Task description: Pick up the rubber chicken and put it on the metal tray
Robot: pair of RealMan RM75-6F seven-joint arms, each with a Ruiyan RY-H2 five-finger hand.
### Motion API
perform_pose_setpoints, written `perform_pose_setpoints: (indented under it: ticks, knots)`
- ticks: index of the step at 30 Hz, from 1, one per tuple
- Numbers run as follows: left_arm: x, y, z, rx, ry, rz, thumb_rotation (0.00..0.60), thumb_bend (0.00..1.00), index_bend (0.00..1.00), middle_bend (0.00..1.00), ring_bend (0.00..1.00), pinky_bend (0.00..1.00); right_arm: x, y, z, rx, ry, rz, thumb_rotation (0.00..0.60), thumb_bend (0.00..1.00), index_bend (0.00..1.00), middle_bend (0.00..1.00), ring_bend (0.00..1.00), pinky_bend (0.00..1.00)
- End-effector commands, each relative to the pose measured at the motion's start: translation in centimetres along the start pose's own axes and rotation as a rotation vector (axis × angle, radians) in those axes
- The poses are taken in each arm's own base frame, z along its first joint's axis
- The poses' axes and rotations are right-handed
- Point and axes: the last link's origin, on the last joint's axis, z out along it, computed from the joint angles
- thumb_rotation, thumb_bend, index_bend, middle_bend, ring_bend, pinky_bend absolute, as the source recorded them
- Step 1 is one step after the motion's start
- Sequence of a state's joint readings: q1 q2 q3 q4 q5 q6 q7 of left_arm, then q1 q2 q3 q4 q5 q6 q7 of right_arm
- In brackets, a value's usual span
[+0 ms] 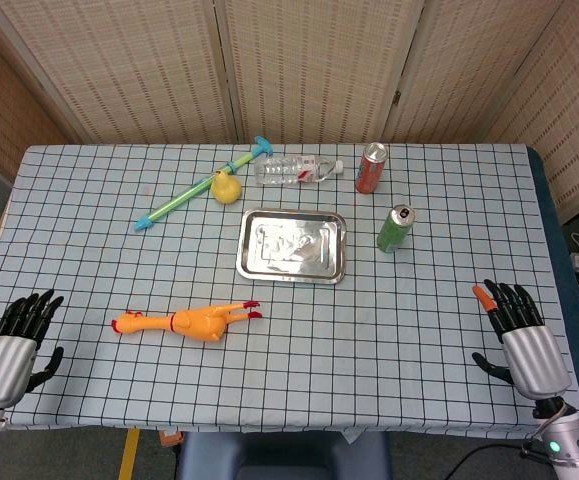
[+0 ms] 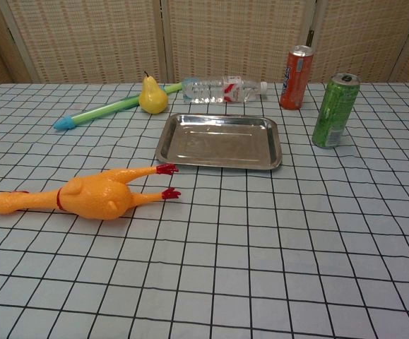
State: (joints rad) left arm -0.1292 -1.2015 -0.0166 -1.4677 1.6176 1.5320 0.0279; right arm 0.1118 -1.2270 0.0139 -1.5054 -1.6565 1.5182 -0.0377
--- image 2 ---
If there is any orange rubber chicken toy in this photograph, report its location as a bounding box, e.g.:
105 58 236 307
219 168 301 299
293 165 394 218
0 162 182 222

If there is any stainless steel tray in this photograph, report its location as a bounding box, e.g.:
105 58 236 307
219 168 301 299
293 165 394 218
154 112 283 172

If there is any green tube toy blue tip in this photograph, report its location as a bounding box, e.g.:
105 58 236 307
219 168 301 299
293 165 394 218
52 82 184 131

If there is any clear plastic water bottle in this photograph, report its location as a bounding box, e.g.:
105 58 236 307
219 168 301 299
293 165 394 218
182 75 269 105

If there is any yellow plastic pear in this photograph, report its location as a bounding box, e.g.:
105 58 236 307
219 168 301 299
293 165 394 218
138 71 169 114

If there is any grey checkered tablecloth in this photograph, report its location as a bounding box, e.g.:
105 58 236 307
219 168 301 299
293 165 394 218
0 83 409 339

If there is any orange soda can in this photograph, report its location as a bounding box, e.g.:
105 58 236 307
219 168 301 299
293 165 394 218
280 44 314 111

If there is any green soda can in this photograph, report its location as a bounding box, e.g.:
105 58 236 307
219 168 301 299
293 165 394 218
312 73 362 149

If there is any beige woven folding screen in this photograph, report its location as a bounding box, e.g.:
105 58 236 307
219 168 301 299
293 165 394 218
0 0 409 85

